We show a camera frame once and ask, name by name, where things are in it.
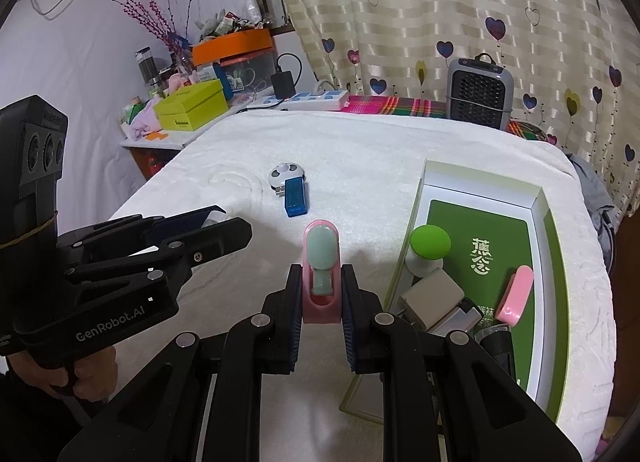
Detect green mushroom holder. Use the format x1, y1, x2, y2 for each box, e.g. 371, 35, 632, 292
405, 224, 451, 278

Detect dark glass jar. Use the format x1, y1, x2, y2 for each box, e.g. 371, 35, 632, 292
134, 47, 158, 86

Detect heart pattern curtain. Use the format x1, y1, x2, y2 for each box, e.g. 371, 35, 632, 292
283, 0, 639, 216

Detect white charger cube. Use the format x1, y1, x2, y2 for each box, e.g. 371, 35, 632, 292
399, 268, 464, 331

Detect white power strip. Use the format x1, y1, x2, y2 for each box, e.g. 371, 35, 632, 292
246, 90, 350, 111

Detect grey space heater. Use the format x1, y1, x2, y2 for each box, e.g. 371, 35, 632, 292
446, 52, 514, 130

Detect purple flower branches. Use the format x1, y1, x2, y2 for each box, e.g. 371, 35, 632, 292
109, 0, 193, 56

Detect pink clip with mint pad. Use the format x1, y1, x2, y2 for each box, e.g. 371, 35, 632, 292
302, 219, 342, 324

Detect lime green box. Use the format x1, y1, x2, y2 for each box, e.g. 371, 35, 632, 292
154, 80, 229, 132

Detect orange lid storage box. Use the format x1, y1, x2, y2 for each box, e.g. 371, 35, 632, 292
192, 29, 276, 100

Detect black power adapter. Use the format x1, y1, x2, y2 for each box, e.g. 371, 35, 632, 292
271, 52, 303, 101

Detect black camera box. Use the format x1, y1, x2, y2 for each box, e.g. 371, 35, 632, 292
1, 95, 68, 244

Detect green gift box tray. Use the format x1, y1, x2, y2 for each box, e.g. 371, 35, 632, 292
339, 158, 572, 425

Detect white towel cover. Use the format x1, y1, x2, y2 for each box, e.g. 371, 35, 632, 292
117, 111, 616, 460

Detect white round gadget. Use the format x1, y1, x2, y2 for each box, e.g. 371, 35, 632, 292
268, 162, 305, 196

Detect brown bottle red cap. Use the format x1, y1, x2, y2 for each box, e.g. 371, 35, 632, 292
474, 323, 516, 380

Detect left hand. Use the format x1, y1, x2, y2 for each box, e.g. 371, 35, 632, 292
8, 346, 118, 402

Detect blue usb stick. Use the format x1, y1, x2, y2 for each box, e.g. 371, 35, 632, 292
284, 177, 308, 217

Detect grey clothes pile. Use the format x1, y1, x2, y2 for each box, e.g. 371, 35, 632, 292
566, 153, 616, 272

